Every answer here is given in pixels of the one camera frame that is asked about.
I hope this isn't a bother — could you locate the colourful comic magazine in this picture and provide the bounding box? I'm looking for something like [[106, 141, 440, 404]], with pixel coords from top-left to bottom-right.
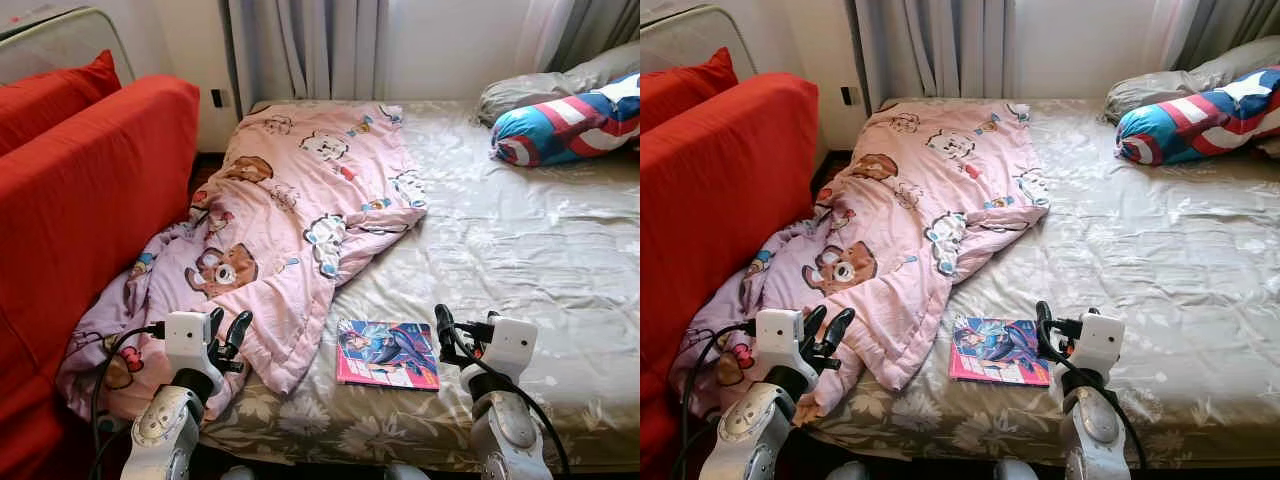
[[947, 314, 1054, 387], [334, 318, 442, 392]]

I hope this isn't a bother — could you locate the striped star bolster pillow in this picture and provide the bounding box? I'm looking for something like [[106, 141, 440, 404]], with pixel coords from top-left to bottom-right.
[[489, 70, 641, 169], [1114, 65, 1280, 167]]

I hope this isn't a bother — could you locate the red sofa cushion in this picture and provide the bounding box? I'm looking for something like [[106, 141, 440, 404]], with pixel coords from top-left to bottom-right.
[[640, 46, 741, 136], [0, 50, 123, 156]]

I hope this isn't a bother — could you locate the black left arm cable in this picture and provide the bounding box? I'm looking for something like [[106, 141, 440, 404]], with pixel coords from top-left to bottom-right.
[[668, 318, 759, 480], [88, 320, 167, 480]]

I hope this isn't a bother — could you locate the grey long pillow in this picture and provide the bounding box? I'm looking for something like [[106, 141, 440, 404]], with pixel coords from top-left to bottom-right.
[[474, 42, 641, 128], [1102, 37, 1280, 124]]

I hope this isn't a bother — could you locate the pink cartoon bear quilt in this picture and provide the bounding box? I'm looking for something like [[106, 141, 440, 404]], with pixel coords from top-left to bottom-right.
[[672, 101, 1052, 428], [55, 101, 430, 423]]

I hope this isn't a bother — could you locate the grey curtain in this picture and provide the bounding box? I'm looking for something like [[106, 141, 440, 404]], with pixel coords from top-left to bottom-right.
[[852, 0, 1018, 103], [1165, 0, 1280, 71], [227, 0, 391, 103], [540, 0, 641, 73]]

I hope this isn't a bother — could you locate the red sofa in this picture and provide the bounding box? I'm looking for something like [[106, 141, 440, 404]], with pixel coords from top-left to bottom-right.
[[0, 73, 202, 480], [640, 70, 823, 480]]

